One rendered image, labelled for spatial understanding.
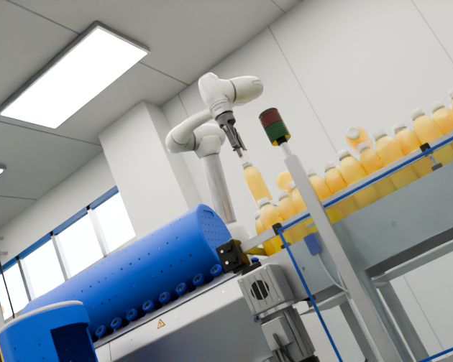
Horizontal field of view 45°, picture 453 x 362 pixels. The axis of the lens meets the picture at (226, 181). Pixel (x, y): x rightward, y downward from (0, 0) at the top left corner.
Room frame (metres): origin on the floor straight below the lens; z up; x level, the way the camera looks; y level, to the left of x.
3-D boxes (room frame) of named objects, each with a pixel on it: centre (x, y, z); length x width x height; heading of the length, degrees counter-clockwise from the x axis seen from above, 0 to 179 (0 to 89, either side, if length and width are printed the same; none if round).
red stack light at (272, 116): (1.50, -0.20, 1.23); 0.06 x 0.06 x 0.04
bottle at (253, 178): (2.08, -0.10, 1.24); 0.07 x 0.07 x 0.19
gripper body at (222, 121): (2.07, -0.10, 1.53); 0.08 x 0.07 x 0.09; 163
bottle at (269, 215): (1.81, -0.09, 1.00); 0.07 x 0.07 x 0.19
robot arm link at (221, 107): (2.07, -0.10, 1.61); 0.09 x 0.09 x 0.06
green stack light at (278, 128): (1.50, -0.20, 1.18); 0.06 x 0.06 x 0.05
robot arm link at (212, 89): (2.08, -0.12, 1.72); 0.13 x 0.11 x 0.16; 118
